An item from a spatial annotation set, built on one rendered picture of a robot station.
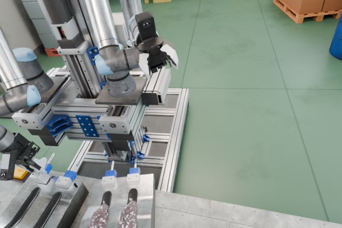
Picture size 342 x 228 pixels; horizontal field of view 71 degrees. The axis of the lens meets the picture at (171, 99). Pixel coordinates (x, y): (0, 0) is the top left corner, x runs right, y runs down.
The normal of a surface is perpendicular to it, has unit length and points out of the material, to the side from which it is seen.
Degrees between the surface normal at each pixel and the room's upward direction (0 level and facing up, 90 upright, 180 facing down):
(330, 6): 90
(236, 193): 0
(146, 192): 0
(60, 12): 90
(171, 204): 0
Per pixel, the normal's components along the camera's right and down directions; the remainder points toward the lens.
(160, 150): -0.11, -0.77
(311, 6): 0.01, 0.64
